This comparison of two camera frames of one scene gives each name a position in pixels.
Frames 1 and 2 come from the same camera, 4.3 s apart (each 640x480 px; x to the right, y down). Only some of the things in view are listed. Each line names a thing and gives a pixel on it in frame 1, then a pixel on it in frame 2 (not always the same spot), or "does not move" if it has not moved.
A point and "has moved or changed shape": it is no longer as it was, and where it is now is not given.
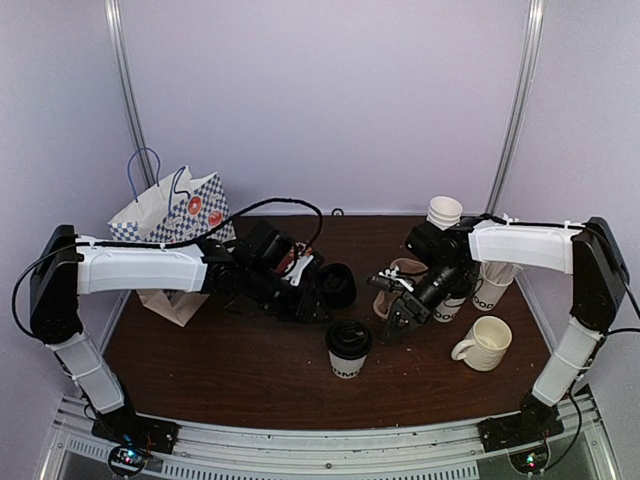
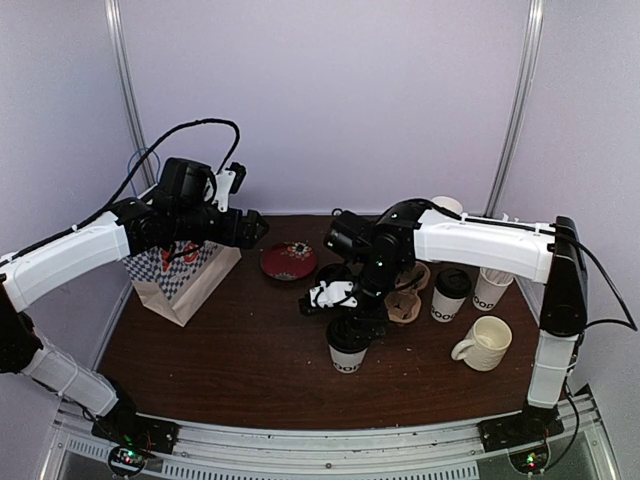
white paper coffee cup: (448, 308) does not move
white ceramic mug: (485, 345) does not move
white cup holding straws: (495, 278) does not move
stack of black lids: (336, 285) does not move
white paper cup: (346, 368) has moved or changed shape
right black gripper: (413, 313) → (378, 316)
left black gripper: (303, 307) → (248, 238)
